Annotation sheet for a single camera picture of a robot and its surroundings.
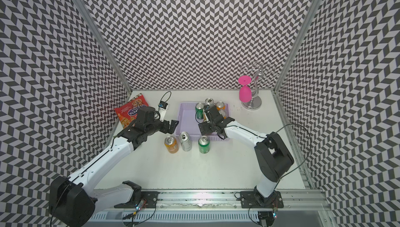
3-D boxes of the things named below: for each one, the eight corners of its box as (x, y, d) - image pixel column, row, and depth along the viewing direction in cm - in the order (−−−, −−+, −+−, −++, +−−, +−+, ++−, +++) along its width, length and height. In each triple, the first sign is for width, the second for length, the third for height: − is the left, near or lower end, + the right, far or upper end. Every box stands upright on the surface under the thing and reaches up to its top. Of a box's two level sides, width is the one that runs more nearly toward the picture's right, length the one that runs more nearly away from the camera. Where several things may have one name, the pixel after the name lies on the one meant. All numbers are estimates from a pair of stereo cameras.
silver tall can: (183, 152, 91) (178, 139, 78) (183, 144, 94) (179, 131, 81) (191, 152, 91) (188, 139, 78) (192, 144, 94) (189, 131, 81)
